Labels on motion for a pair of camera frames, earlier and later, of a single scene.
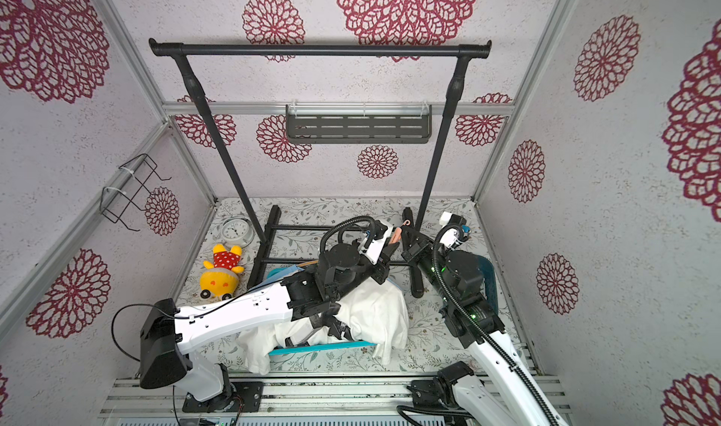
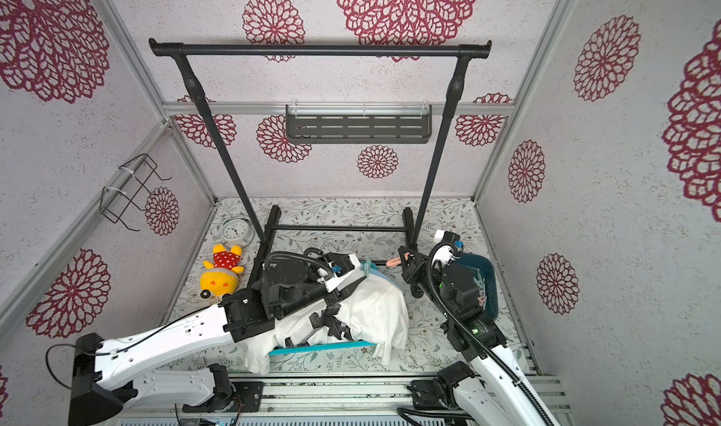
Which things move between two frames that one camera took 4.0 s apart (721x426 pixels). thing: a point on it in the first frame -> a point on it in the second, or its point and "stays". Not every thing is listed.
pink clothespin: x=398 y=231 -> x=393 y=262
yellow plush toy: x=220 y=278 stays
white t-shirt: x=375 y=313 stays
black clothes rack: x=458 y=52 stays
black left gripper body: x=379 y=272 -> x=335 y=296
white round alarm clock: x=237 y=231 stays
